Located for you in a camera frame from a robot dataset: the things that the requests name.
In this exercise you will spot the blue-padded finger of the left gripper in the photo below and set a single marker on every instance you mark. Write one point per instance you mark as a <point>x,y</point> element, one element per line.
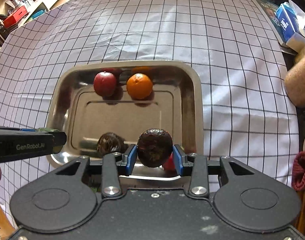
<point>42,129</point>

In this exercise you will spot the white black-checked tablecloth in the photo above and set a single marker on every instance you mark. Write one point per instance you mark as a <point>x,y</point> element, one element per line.
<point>229,43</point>

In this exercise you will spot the blue tissue box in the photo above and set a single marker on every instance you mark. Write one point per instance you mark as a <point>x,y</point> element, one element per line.
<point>292,20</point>

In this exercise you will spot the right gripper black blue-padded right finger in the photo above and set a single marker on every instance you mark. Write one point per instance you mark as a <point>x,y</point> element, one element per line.
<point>194,166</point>

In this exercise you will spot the dark brown avocado half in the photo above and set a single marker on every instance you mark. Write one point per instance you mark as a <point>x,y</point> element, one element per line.
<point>109,143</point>

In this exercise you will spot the glass jar of cereal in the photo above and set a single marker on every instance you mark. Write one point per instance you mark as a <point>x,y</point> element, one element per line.
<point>295,81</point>

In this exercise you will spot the orange tangerine in tray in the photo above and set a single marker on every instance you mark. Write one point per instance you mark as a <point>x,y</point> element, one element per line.
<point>139,86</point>

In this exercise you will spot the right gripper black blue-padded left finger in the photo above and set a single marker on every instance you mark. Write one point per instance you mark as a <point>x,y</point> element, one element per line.
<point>114,165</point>

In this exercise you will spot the red tomato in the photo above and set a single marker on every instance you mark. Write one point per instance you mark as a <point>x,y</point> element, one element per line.
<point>169,164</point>

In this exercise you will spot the red knitted cloth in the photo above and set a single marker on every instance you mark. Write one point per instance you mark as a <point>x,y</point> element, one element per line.
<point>298,173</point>

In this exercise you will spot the stainless steel tray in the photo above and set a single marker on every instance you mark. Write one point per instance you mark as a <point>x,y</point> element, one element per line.
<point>174,105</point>

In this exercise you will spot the red storage box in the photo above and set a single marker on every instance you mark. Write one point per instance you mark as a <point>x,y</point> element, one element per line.
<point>15,17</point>

